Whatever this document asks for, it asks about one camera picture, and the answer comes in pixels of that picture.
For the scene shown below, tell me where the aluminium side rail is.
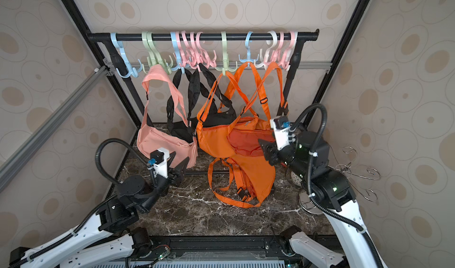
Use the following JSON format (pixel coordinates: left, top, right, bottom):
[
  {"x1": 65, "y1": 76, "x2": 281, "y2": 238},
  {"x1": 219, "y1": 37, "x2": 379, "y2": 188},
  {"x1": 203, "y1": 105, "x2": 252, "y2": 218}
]
[{"x1": 1, "y1": 66, "x2": 108, "y2": 191}]

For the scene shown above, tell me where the pink plastic hook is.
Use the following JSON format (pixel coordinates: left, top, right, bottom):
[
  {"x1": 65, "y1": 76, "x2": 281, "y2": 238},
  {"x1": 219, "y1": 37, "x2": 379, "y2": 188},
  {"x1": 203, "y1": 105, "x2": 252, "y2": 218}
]
[{"x1": 181, "y1": 31, "x2": 217, "y2": 72}]

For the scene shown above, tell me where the green plastic hook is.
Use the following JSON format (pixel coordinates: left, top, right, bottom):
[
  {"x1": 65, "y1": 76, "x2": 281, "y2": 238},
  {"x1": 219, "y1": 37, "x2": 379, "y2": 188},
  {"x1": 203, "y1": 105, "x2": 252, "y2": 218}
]
[{"x1": 141, "y1": 32, "x2": 173, "y2": 74}]

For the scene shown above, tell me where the light blue right hook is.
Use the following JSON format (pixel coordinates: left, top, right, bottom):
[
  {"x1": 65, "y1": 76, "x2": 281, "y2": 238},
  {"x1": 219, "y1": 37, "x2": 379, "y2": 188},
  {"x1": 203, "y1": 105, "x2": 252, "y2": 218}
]
[{"x1": 239, "y1": 31, "x2": 260, "y2": 67}]

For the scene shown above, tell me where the chrome wire hook stand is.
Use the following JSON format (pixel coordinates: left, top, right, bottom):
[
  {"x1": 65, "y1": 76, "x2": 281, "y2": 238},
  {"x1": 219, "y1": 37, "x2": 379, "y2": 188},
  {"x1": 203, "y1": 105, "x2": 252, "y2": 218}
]
[{"x1": 297, "y1": 146, "x2": 382, "y2": 215}]

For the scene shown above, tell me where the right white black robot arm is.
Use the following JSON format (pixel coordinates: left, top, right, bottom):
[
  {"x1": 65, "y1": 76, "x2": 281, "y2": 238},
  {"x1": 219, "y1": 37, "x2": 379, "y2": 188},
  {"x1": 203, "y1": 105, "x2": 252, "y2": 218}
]
[{"x1": 259, "y1": 103, "x2": 386, "y2": 268}]

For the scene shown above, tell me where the light blue leftmost hook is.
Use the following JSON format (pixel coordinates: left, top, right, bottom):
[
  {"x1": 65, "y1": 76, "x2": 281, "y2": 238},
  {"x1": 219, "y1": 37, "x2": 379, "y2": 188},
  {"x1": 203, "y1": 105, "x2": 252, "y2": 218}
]
[{"x1": 110, "y1": 33, "x2": 143, "y2": 78}]

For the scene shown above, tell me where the white plastic hook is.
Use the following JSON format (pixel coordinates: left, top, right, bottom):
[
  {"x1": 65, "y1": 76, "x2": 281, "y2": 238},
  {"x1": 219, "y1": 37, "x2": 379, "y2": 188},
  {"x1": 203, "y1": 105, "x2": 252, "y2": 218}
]
[{"x1": 255, "y1": 31, "x2": 278, "y2": 70}]

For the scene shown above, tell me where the light blue hook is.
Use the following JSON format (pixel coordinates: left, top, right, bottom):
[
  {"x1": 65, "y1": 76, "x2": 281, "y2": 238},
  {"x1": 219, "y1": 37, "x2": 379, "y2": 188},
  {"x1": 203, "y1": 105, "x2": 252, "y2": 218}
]
[
  {"x1": 110, "y1": 33, "x2": 143, "y2": 78},
  {"x1": 239, "y1": 31, "x2": 260, "y2": 67}
]

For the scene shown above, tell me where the black crossbody bag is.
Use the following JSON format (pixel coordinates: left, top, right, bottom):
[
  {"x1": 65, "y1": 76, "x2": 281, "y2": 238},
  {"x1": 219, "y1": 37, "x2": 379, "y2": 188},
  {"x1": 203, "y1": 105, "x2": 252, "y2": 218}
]
[
  {"x1": 192, "y1": 63, "x2": 237, "y2": 129},
  {"x1": 167, "y1": 68, "x2": 201, "y2": 144}
]

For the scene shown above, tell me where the pink crossbody bag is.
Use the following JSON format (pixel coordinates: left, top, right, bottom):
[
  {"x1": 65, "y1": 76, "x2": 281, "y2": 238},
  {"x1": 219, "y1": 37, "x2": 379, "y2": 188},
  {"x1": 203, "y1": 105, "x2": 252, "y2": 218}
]
[{"x1": 136, "y1": 64, "x2": 199, "y2": 169}]

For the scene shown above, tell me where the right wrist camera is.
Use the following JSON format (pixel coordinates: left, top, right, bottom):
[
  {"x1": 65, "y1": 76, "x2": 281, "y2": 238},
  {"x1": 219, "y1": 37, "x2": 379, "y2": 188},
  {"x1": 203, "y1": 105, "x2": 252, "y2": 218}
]
[{"x1": 270, "y1": 116, "x2": 296, "y2": 151}]

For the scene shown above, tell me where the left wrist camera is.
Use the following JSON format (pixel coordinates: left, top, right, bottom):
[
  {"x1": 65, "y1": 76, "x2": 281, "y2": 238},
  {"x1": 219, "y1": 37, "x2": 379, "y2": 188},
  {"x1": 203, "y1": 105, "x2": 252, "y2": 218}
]
[{"x1": 147, "y1": 148, "x2": 170, "y2": 179}]

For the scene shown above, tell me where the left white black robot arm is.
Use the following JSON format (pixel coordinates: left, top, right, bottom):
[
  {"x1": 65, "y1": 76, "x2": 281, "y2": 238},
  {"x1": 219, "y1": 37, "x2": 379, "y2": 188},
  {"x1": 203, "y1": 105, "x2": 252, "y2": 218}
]
[{"x1": 9, "y1": 138, "x2": 190, "y2": 268}]

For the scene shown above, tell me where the orange pink backpack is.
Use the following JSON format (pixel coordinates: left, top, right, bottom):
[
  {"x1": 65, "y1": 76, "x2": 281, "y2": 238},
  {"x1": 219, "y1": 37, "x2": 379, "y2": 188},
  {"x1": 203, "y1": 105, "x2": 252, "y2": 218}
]
[{"x1": 207, "y1": 154, "x2": 276, "y2": 209}]

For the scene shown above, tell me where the dark orange crossbody bag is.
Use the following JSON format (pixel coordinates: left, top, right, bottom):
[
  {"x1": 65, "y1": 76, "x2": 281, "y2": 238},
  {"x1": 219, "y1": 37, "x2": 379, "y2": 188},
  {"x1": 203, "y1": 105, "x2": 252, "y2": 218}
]
[{"x1": 225, "y1": 63, "x2": 288, "y2": 157}]

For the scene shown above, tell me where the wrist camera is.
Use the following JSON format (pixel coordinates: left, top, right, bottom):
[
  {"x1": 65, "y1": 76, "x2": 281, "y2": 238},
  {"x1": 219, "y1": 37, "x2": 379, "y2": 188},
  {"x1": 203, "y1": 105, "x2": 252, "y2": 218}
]
[
  {"x1": 147, "y1": 148, "x2": 170, "y2": 179},
  {"x1": 270, "y1": 116, "x2": 296, "y2": 151}
]

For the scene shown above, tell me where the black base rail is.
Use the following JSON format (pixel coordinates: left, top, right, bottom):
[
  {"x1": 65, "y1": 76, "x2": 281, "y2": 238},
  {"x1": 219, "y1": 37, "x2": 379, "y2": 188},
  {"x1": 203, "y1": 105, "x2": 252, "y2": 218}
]
[{"x1": 63, "y1": 235, "x2": 360, "y2": 268}]

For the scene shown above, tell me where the green middle hook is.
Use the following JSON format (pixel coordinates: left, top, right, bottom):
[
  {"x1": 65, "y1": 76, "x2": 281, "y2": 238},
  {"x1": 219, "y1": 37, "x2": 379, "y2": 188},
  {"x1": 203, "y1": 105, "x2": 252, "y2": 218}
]
[{"x1": 215, "y1": 31, "x2": 238, "y2": 76}]

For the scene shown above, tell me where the black clothes rack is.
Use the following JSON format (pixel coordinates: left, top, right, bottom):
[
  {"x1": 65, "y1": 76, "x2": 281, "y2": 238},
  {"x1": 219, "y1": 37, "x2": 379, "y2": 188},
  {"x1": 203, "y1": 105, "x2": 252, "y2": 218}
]
[{"x1": 86, "y1": 29, "x2": 320, "y2": 178}]

